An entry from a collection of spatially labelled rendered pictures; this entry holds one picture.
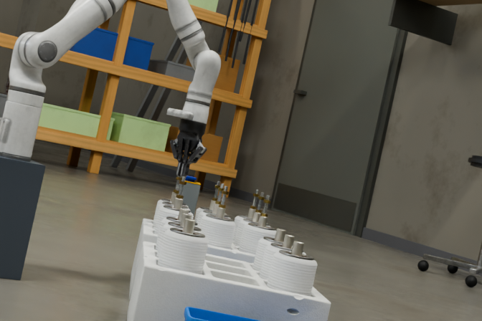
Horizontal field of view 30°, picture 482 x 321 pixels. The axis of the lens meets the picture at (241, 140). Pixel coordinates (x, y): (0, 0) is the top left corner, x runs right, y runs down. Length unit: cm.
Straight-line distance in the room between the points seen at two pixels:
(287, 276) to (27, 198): 77
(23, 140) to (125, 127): 529
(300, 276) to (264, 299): 10
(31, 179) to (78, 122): 508
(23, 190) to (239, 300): 74
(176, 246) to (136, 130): 583
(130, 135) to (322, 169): 165
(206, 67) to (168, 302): 88
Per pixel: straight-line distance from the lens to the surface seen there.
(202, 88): 252
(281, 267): 189
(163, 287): 183
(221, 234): 241
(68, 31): 237
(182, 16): 252
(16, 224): 235
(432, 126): 640
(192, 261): 186
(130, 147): 759
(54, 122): 734
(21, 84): 235
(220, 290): 184
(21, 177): 233
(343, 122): 715
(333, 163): 716
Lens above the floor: 45
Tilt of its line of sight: 1 degrees up
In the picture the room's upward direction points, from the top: 12 degrees clockwise
